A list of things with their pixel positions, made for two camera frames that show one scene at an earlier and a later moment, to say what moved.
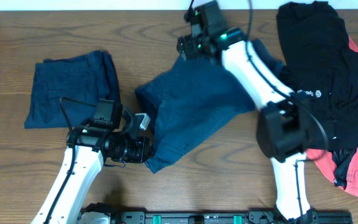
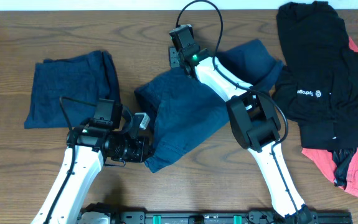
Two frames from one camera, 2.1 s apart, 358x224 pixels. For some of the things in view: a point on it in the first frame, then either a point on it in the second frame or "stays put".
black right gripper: [185, 48] -> [173, 60]
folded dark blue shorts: [80, 81] stays put
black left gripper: [144, 144] stays put
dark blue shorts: [189, 99] stays put
